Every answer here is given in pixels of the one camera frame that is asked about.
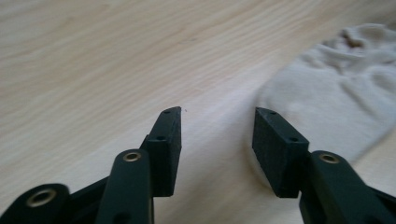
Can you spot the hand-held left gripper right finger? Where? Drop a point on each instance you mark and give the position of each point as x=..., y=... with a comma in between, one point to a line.
x=278, y=155

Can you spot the cream white sock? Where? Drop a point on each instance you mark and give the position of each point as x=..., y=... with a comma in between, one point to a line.
x=336, y=93

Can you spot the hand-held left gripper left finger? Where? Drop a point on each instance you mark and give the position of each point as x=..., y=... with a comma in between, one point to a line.
x=165, y=155

